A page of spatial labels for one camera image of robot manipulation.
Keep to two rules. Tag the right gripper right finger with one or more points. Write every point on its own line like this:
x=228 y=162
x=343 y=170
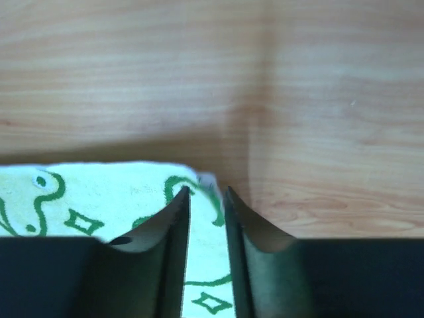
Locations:
x=277 y=275

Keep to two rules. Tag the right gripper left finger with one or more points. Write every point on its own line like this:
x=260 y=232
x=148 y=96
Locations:
x=139 y=274

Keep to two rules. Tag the green patterned towel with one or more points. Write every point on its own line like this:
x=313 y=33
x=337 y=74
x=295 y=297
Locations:
x=107 y=200

